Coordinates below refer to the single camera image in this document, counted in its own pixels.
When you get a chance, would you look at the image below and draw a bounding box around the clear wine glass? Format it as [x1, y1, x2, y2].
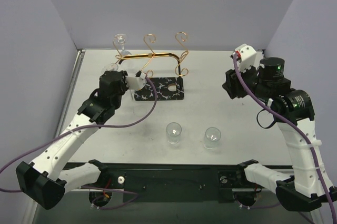
[101, 63, 118, 74]
[113, 33, 132, 63]

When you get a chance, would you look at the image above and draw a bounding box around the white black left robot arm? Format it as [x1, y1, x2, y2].
[16, 71, 128, 210]

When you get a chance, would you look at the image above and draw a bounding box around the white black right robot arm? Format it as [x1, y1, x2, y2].
[222, 53, 336, 212]

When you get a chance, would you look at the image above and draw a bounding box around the gold wine glass rack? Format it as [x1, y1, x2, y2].
[115, 32, 189, 101]

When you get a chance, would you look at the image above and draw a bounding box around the short clear glass right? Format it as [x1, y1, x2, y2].
[203, 127, 222, 150]

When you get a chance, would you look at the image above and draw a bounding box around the short clear glass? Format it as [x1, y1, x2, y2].
[203, 127, 222, 150]
[166, 122, 182, 145]

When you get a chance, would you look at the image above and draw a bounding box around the short clear glass left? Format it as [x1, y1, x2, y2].
[166, 122, 182, 145]

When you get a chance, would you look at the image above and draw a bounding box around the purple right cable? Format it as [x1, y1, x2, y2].
[231, 54, 337, 224]

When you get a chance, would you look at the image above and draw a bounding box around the purple cable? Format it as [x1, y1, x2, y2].
[0, 75, 158, 210]
[231, 54, 337, 224]

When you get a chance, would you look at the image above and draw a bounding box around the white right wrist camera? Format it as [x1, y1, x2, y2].
[234, 43, 257, 73]

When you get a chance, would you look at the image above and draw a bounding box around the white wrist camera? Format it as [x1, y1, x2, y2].
[234, 43, 257, 73]
[125, 71, 147, 90]

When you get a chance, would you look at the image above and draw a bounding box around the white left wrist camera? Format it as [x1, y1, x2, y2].
[125, 71, 147, 90]

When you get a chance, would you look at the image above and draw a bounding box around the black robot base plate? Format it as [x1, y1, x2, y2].
[92, 163, 262, 203]

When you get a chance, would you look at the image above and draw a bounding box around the aluminium table frame rail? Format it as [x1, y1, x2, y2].
[55, 50, 86, 136]

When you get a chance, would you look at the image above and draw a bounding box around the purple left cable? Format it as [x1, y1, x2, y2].
[0, 75, 158, 210]

